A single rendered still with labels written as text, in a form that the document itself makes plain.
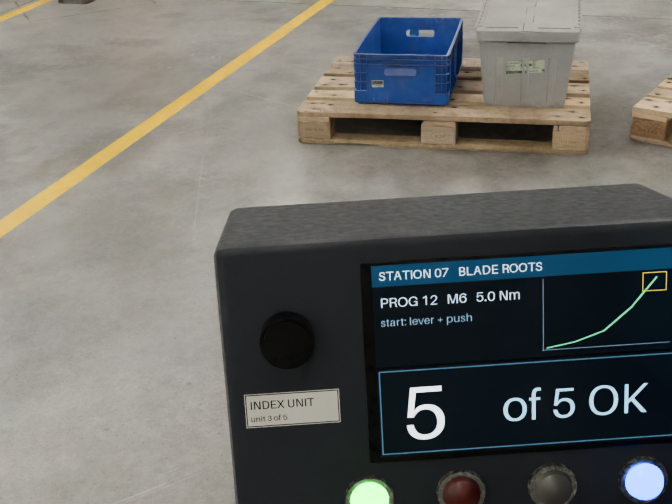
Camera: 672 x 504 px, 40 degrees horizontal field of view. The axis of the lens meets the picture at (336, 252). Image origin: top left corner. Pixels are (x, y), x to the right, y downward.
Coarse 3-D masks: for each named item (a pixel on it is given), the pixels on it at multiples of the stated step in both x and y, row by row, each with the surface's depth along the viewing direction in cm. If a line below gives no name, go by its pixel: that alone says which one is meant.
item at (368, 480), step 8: (360, 480) 50; (368, 480) 50; (376, 480) 50; (384, 480) 50; (352, 488) 50; (360, 488) 50; (368, 488) 50; (376, 488) 50; (384, 488) 50; (352, 496) 50; (360, 496) 49; (368, 496) 49; (376, 496) 49; (384, 496) 50; (392, 496) 50
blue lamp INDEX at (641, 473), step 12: (648, 456) 50; (624, 468) 50; (636, 468) 50; (648, 468) 50; (660, 468) 50; (624, 480) 50; (636, 480) 50; (648, 480) 50; (660, 480) 50; (624, 492) 50; (636, 492) 50; (648, 492) 50; (660, 492) 51
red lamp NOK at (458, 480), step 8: (448, 472) 50; (456, 472) 50; (464, 472) 50; (472, 472) 50; (440, 480) 50; (448, 480) 50; (456, 480) 50; (464, 480) 50; (472, 480) 50; (480, 480) 50; (440, 488) 50; (448, 488) 50; (456, 488) 50; (464, 488) 49; (472, 488) 50; (480, 488) 50; (440, 496) 50; (448, 496) 50; (456, 496) 50; (464, 496) 50; (472, 496) 50; (480, 496) 50
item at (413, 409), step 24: (384, 384) 49; (408, 384) 49; (432, 384) 49; (456, 384) 49; (384, 408) 49; (408, 408) 49; (432, 408) 49; (456, 408) 49; (384, 432) 49; (408, 432) 49; (432, 432) 49; (456, 432) 49; (384, 456) 50
